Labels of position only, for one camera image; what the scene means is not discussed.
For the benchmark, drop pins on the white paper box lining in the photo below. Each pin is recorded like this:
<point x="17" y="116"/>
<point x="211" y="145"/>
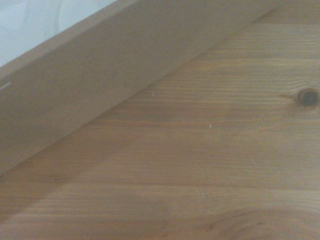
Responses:
<point x="32" y="25"/>

